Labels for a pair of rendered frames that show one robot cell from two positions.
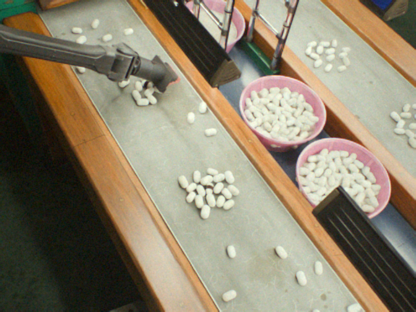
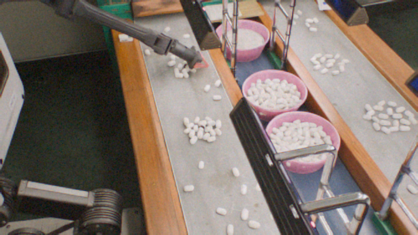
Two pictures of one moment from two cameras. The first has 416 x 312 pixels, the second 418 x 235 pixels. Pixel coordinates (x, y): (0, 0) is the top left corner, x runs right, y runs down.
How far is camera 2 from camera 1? 70 cm
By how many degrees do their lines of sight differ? 20
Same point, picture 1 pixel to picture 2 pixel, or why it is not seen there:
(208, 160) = (209, 114)
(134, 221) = (143, 135)
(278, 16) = (300, 36)
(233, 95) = not seen: hidden behind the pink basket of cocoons
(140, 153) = (166, 102)
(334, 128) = (314, 110)
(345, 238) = (240, 127)
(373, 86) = (359, 87)
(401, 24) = not seen: outside the picture
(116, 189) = (140, 117)
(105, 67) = (150, 41)
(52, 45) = (116, 20)
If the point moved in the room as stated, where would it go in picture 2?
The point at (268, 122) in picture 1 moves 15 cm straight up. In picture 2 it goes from (261, 99) to (264, 69)
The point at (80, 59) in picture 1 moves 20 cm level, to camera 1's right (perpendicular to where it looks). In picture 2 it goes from (133, 32) to (178, 45)
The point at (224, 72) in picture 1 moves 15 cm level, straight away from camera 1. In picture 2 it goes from (208, 40) to (226, 19)
